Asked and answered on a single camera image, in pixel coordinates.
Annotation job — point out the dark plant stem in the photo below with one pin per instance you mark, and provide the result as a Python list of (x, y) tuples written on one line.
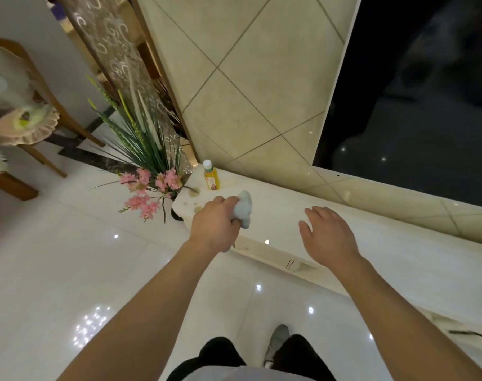
[(473, 334)]

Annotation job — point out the light blue cleaning cloth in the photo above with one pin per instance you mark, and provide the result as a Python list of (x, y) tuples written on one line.
[(243, 210)]

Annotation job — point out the person's black trousers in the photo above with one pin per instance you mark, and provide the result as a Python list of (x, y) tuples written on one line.
[(300, 357)]

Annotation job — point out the large black television screen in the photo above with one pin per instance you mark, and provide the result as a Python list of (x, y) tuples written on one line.
[(423, 91)]

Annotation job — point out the person's left fingers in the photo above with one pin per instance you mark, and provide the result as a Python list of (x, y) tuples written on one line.
[(222, 200)]

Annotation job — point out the frilly pink seat cushion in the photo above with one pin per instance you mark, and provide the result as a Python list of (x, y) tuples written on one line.
[(24, 124)]

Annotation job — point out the grey shoe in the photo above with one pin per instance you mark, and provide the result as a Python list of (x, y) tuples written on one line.
[(276, 343)]

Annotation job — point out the person's grey shirt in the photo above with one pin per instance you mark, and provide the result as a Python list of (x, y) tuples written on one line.
[(241, 374)]

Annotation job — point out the person's left hand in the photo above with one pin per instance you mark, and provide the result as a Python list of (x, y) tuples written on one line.
[(213, 226)]

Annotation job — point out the person's right hand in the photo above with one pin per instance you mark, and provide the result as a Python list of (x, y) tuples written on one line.
[(330, 240)]

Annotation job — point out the wooden chair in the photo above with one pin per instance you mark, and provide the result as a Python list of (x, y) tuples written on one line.
[(10, 184), (54, 103)]

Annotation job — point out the person's left forearm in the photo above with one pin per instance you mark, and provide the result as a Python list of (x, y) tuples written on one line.
[(161, 305)]

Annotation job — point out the patterned glass partition panel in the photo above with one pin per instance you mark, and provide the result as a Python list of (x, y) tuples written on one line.
[(118, 71)]

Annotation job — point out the yellow juice bottle white cap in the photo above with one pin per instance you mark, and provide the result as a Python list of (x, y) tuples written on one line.
[(211, 178)]

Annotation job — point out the artificial plant pink flowers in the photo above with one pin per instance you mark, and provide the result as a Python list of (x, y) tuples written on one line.
[(145, 158)]

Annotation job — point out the person's right thumb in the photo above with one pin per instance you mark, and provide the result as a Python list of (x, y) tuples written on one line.
[(305, 234)]

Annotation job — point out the dark plant vase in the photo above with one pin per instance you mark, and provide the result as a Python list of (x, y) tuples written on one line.
[(176, 214)]

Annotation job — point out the person's right forearm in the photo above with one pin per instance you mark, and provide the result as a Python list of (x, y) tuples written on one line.
[(400, 321)]

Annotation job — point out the white lace chair cover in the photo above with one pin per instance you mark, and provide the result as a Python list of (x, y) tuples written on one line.
[(6, 75)]

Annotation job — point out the white glossy cabinet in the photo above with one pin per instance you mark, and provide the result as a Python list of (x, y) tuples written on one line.
[(384, 257)]

